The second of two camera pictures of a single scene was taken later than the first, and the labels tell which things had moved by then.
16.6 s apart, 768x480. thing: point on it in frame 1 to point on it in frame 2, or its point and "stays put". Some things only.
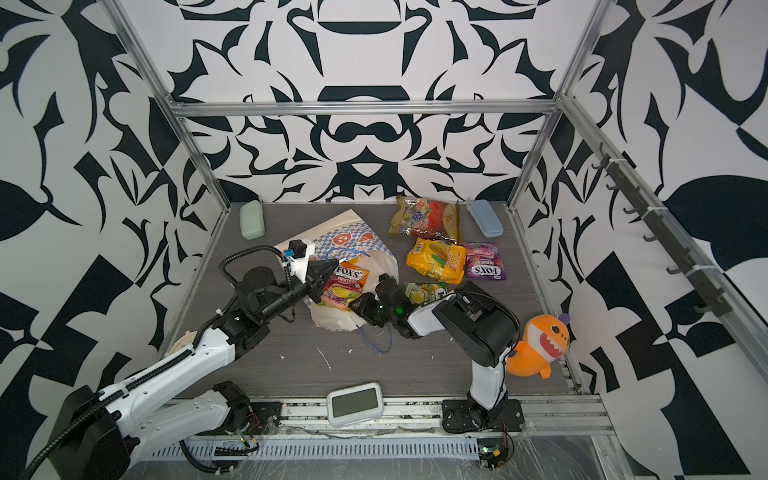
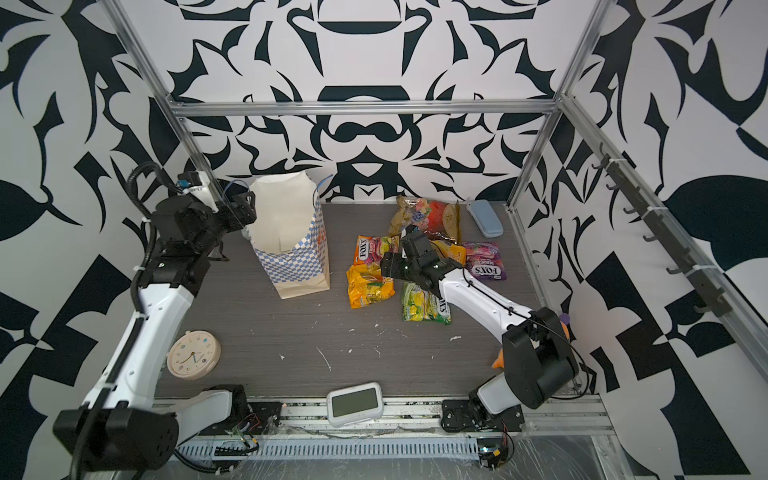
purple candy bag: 484,260 stays put
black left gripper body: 287,292 to 213,225
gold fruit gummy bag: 416,216 stays put
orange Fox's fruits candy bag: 344,285 to 370,249
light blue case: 485,217 stays put
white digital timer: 355,405 stays put
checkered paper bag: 348,256 to 287,230
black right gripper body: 376,313 to 403,268
